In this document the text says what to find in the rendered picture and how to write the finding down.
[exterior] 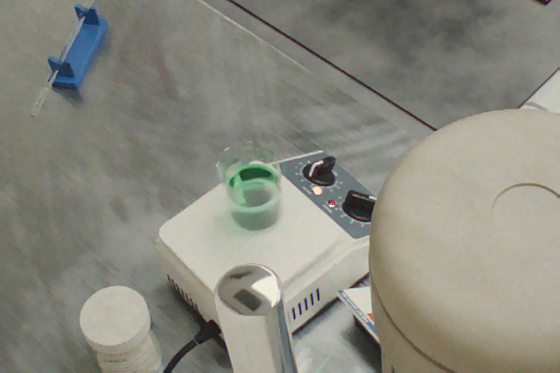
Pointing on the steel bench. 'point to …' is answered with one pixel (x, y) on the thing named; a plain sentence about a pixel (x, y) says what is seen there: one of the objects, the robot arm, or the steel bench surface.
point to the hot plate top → (300, 248)
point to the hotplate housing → (314, 291)
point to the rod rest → (76, 60)
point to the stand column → (255, 320)
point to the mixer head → (472, 246)
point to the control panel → (329, 193)
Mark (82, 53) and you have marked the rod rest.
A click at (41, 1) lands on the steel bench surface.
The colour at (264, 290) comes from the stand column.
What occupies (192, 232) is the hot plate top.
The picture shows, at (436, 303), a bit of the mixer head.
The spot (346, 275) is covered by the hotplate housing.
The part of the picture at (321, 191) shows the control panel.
